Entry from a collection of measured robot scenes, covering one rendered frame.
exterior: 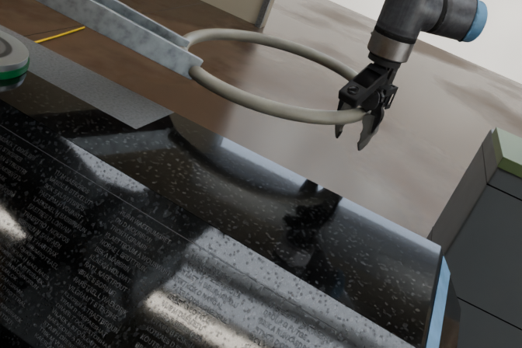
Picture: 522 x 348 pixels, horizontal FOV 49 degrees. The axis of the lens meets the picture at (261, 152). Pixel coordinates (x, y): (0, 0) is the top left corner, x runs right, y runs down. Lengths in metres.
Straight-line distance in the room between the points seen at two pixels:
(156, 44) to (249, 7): 4.80
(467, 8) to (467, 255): 0.83
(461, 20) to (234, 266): 0.69
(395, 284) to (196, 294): 0.32
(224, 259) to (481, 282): 1.13
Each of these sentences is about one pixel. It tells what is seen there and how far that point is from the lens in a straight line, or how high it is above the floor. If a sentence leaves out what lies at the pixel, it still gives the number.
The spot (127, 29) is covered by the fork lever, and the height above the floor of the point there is 0.97.
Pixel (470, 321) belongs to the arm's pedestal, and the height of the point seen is 0.37.
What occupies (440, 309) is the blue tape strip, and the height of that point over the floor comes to 0.80.
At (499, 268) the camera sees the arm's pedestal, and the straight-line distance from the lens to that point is 1.86.
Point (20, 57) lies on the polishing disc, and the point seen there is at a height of 0.85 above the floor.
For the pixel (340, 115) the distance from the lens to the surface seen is 1.21.
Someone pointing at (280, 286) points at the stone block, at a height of 0.81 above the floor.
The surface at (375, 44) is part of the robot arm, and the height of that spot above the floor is 1.09.
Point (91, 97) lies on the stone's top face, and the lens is 1.18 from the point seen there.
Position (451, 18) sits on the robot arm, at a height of 1.20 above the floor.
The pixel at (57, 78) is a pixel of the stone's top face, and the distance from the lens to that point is 1.23.
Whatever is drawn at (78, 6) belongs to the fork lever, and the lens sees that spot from 1.15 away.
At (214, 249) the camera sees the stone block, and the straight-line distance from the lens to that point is 0.89.
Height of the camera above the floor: 1.31
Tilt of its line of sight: 24 degrees down
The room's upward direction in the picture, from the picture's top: 22 degrees clockwise
